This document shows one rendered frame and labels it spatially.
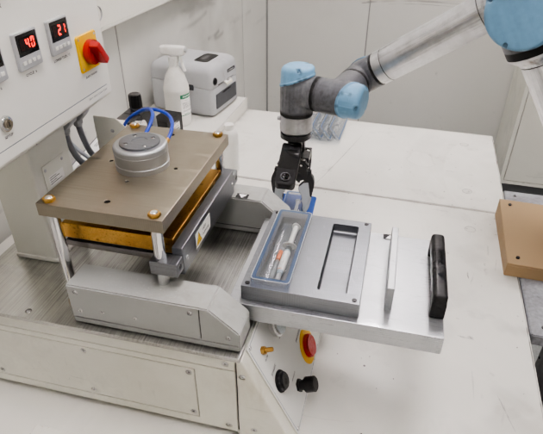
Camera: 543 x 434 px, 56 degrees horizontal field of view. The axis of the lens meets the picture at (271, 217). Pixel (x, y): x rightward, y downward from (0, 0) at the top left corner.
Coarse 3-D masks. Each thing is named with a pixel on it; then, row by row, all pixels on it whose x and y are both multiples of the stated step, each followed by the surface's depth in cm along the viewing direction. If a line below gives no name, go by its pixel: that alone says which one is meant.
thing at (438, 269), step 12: (432, 240) 78; (444, 240) 78; (432, 252) 76; (444, 252) 75; (432, 264) 74; (444, 264) 73; (432, 276) 72; (444, 276) 71; (432, 288) 70; (444, 288) 69; (432, 300) 69; (444, 300) 68; (432, 312) 69; (444, 312) 69
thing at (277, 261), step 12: (288, 216) 84; (300, 216) 84; (276, 228) 81; (288, 228) 81; (300, 228) 81; (276, 240) 79; (288, 240) 79; (300, 240) 79; (264, 252) 76; (276, 252) 76; (288, 252) 76; (264, 264) 74; (276, 264) 74; (288, 264) 74; (252, 276) 71; (264, 276) 71; (276, 276) 71; (288, 276) 71
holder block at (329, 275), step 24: (312, 216) 86; (264, 240) 80; (312, 240) 80; (336, 240) 83; (360, 240) 80; (312, 264) 75; (336, 264) 78; (360, 264) 75; (264, 288) 71; (288, 288) 71; (312, 288) 71; (336, 288) 73; (360, 288) 71; (336, 312) 70
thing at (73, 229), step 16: (208, 176) 84; (208, 192) 81; (192, 208) 76; (64, 224) 73; (80, 224) 72; (96, 224) 72; (176, 224) 72; (80, 240) 74; (96, 240) 73; (112, 240) 72; (128, 240) 72; (144, 240) 71; (144, 256) 72
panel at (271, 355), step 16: (256, 336) 74; (272, 336) 79; (288, 336) 83; (320, 336) 95; (256, 352) 73; (272, 352) 77; (288, 352) 82; (304, 352) 87; (256, 368) 72; (272, 368) 76; (288, 368) 81; (304, 368) 86; (272, 384) 75; (288, 400) 78; (304, 400) 83; (288, 416) 77
